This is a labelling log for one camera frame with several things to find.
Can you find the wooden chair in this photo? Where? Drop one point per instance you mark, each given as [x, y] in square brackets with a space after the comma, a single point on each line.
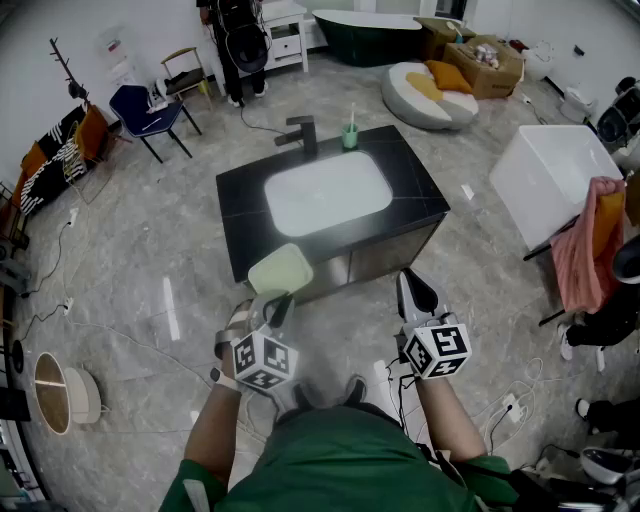
[185, 82]

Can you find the person's left hand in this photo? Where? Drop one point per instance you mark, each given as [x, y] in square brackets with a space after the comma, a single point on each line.
[235, 325]

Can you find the white square tub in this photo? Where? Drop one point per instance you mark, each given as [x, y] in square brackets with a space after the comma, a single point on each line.
[547, 175]

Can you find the grey white bean bag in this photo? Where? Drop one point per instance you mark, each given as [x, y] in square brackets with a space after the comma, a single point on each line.
[400, 95]

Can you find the black coat rack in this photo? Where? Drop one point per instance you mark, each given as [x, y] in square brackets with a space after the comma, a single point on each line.
[67, 70]

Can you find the pink towel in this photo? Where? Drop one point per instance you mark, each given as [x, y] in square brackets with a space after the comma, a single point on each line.
[575, 265]

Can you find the pale green rectangular plastic tray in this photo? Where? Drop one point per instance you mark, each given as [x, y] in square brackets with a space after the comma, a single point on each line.
[280, 270]

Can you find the orange cushion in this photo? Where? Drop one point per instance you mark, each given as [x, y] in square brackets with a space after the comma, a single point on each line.
[449, 76]

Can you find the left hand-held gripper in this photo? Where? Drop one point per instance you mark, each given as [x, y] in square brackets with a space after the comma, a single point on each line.
[264, 360]

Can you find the person's green shirt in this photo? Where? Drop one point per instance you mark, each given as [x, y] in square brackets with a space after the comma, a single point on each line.
[340, 460]

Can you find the orange cloth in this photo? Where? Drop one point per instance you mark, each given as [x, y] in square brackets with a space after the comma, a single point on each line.
[607, 222]

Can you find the round beige box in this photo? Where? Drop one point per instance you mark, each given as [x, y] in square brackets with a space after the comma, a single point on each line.
[85, 395]

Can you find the small cardboard box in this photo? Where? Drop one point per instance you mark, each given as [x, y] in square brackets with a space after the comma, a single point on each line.
[435, 35]

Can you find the green cup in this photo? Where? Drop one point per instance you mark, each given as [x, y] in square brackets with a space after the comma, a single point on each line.
[350, 139]

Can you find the white sink basin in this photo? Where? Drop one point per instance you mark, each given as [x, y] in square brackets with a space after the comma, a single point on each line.
[327, 192]

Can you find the person's right forearm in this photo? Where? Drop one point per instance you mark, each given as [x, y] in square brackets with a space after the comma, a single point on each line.
[447, 420]

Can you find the black white striped cloth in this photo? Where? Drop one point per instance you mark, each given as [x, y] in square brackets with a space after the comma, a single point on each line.
[45, 175]

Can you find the blue chair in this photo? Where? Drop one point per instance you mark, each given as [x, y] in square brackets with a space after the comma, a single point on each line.
[140, 110]

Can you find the white power strip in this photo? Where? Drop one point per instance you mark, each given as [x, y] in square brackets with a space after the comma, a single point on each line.
[512, 406]
[73, 216]

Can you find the person's left forearm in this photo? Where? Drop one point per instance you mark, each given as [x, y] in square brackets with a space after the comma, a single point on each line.
[220, 430]

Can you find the black faucet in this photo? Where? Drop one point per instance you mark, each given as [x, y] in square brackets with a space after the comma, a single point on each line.
[307, 134]

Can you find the black top vanity cabinet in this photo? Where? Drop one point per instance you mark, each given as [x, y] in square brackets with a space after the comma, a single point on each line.
[240, 200]

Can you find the white band wrist watch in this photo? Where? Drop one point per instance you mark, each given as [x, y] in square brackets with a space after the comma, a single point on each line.
[224, 378]

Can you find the dark green bathtub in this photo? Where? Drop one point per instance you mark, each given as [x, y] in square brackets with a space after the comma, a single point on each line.
[365, 42]

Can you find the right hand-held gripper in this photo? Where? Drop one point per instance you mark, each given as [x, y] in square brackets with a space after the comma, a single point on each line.
[437, 350]

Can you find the large cardboard box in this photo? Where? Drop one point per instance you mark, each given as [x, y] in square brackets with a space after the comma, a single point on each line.
[495, 77]

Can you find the yellow cushion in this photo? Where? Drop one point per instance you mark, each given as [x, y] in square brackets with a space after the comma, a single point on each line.
[424, 86]

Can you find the white toothbrush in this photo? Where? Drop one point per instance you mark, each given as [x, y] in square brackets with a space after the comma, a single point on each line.
[352, 114]

